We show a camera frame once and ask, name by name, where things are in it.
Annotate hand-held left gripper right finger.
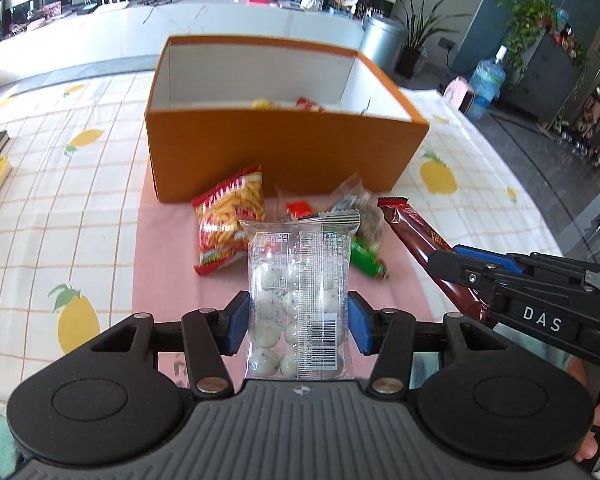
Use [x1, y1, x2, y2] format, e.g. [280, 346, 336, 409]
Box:
[347, 290, 512, 397]

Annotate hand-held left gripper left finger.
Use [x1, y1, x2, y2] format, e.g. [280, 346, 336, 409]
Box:
[91, 290, 252, 400]

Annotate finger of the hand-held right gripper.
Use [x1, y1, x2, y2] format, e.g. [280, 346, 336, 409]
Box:
[453, 244, 534, 276]
[427, 251, 501, 306]

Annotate brown chocolate bar packet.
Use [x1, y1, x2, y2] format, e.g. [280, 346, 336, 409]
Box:
[376, 196, 497, 332]

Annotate clear packet of white balls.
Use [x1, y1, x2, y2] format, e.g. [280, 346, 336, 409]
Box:
[238, 211, 362, 380]

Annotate orange cardboard box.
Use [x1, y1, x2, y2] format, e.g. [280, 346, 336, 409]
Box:
[145, 35, 431, 205]

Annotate small green snack packet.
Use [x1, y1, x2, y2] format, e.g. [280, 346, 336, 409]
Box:
[349, 238, 391, 280]

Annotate pink table mat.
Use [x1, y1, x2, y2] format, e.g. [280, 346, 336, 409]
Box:
[131, 160, 483, 391]

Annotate red yellow fries snack bag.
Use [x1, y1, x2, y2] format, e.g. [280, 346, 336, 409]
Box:
[190, 164, 267, 277]

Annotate clear packet of dark seeds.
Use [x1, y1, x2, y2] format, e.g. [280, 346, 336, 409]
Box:
[325, 174, 385, 256]

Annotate small red snack packet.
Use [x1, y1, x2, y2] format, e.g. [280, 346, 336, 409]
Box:
[285, 200, 315, 221]

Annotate pink space heater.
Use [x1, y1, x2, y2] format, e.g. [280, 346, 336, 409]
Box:
[442, 76, 476, 114]

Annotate blue water jug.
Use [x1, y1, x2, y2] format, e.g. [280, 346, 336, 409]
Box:
[467, 44, 509, 121]

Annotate grey blue sideboard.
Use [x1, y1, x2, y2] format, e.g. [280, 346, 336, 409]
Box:
[499, 30, 589, 132]

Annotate lemon print tablecloth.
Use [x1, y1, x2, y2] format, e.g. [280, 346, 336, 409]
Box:
[0, 69, 578, 413]

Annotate long leaf potted plant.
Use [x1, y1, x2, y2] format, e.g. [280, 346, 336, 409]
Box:
[390, 0, 467, 80]

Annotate trailing green pot plant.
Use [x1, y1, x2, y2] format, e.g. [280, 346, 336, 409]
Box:
[496, 0, 557, 77]

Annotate grey metal trash can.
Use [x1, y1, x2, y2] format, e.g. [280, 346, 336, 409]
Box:
[358, 13, 409, 74]

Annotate white marble media cabinet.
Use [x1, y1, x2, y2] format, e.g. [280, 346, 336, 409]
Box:
[0, 0, 367, 97]

